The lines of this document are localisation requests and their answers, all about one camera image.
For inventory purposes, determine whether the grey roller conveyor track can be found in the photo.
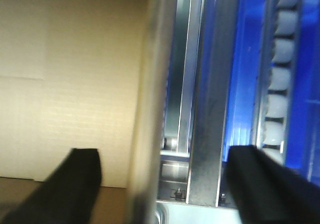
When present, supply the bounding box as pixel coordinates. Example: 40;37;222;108
251;0;302;165

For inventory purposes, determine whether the blue crate lower right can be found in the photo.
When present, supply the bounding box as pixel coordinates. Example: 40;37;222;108
222;0;320;185

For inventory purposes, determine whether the brown EcoFlow cardboard box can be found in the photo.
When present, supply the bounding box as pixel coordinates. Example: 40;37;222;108
0;0;161;224

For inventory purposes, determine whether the metal shelf rack frame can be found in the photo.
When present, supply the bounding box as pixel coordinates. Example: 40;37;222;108
124;0;241;224

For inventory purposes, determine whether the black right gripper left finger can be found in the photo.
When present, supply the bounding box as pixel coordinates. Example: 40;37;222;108
1;148;102;224

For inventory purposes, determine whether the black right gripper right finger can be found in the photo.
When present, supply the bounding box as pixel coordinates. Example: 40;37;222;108
226;145;320;224

